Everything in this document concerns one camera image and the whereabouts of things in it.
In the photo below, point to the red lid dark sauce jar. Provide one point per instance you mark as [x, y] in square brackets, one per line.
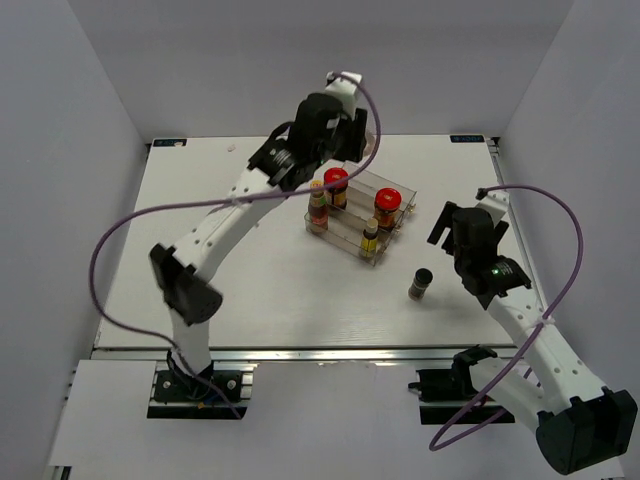
[336, 178]

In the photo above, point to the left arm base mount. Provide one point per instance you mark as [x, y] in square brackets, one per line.
[176, 395]

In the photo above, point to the left blue logo sticker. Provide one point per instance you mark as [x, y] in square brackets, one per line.
[169, 143]

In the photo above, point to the pink cap spice shaker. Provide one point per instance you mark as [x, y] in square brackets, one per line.
[370, 138]

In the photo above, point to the blue logo sticker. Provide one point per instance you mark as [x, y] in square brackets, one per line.
[467, 138]
[169, 143]

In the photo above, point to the small yellow label bottle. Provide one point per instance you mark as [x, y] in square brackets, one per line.
[369, 239]

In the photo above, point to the right blue logo sticker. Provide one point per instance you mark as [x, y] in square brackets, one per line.
[467, 138]

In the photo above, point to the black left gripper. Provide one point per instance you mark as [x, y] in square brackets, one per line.
[353, 128]

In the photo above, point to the black cap pepper shaker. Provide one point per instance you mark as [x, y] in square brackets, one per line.
[422, 279]

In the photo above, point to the red lid chili jar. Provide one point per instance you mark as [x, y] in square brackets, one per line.
[387, 201]

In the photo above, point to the clear tiered organizer rack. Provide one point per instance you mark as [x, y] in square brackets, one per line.
[361, 216]

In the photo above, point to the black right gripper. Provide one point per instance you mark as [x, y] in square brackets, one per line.
[444, 220]

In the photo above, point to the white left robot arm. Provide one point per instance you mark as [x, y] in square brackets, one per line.
[184, 270]

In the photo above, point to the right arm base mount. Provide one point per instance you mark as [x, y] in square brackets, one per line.
[443, 391]

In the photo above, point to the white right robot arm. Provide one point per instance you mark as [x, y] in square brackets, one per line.
[577, 420]

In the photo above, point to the yellow cap sauce bottle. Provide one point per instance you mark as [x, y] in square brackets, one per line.
[317, 208]

